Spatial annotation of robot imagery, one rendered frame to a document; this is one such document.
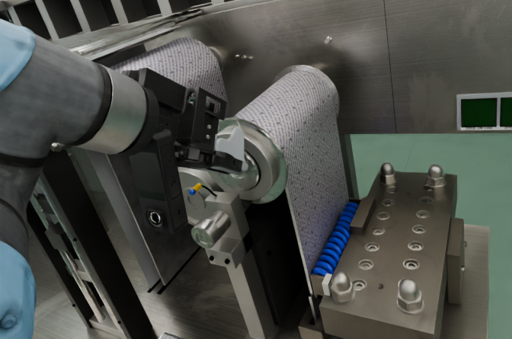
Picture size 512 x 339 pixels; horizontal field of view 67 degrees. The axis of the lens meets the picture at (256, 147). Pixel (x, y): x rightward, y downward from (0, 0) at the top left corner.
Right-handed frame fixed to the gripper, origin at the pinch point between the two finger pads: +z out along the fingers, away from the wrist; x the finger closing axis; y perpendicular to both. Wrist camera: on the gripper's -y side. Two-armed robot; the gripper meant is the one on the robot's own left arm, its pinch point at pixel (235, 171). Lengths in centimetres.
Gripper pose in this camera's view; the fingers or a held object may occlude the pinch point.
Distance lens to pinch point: 53.6
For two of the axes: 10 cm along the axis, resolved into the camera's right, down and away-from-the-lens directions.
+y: 1.2, -9.8, 1.7
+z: 5.1, 2.1, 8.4
